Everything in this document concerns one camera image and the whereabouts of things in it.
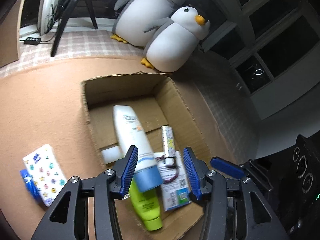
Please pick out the patterned white small tube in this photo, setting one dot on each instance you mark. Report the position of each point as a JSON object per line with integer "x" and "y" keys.
{"x": 168, "y": 146}

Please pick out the translucent white cap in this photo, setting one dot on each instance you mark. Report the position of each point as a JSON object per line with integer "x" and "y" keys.
{"x": 111, "y": 154}

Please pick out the white barcode package card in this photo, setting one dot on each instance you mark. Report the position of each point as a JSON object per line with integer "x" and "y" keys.
{"x": 175, "y": 188}

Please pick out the small penguin plush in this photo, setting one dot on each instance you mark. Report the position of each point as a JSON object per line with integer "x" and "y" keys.
{"x": 174, "y": 40}

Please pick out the brown cardboard box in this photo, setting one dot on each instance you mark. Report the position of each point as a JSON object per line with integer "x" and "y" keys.
{"x": 156, "y": 100}

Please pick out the black tripod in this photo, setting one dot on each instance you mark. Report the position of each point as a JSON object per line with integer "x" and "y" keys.
{"x": 68, "y": 8}

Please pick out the white sunscreen tube blue cap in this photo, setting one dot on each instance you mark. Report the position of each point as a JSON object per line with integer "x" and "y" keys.
{"x": 129, "y": 132}

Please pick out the patterned tissue pack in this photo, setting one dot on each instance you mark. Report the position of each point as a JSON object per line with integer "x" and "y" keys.
{"x": 47, "y": 175}

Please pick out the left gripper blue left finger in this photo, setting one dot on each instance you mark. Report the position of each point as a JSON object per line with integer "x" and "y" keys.
{"x": 127, "y": 169}

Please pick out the green hand cream tube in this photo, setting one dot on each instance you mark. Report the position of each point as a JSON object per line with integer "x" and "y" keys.
{"x": 146, "y": 206}

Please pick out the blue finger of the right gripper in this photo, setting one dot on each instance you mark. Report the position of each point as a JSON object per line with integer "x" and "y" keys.
{"x": 227, "y": 167}

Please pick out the wooden headboard panel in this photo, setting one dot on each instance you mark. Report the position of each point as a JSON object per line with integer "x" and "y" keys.
{"x": 10, "y": 35}

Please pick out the blue round container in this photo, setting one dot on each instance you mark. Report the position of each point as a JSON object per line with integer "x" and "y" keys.
{"x": 30, "y": 186}

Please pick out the large penguin plush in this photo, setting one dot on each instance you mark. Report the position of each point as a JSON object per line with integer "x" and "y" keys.
{"x": 136, "y": 15}

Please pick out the black power strip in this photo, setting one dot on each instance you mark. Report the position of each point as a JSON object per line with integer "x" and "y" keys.
{"x": 32, "y": 41}

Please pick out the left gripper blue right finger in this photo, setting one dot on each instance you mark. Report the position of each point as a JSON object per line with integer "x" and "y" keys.
{"x": 194, "y": 172}

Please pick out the plaid bed sheet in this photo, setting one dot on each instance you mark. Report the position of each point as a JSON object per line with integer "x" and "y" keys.
{"x": 236, "y": 117}

